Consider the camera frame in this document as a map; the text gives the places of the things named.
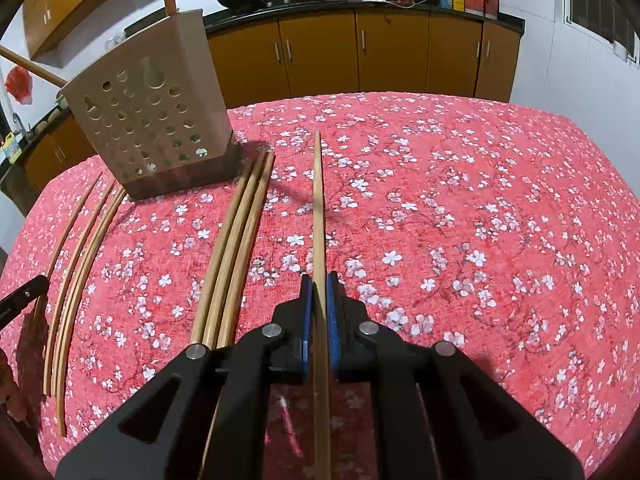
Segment black kitchen countertop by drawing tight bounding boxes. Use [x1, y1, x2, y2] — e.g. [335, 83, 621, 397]
[0, 0, 526, 196]

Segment red floral tablecloth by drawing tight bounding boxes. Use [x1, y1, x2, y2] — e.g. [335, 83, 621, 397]
[0, 91, 640, 480]

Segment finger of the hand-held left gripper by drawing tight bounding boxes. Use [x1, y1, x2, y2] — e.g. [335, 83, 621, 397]
[0, 276, 51, 326]

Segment hanging red plastic bag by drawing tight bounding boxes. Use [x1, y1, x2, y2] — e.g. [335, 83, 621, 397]
[5, 66, 34, 106]

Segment wooden lower cabinets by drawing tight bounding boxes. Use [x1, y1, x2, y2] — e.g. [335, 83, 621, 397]
[22, 7, 526, 191]

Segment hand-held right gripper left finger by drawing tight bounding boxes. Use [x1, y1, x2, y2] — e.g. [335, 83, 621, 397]
[55, 274, 314, 480]

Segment yellow detergent bottle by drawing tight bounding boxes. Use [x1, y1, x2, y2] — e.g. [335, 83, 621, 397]
[1, 132, 21, 164]

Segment person's left hand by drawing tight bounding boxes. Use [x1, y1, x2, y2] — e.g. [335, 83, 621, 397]
[0, 350, 29, 422]

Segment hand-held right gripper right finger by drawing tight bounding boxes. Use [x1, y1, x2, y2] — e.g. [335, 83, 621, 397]
[326, 271, 586, 480]

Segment barred window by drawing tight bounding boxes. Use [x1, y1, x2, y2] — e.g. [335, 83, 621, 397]
[560, 0, 640, 69]

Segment beige perforated chopstick holder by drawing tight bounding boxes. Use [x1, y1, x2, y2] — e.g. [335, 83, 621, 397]
[59, 8, 246, 203]

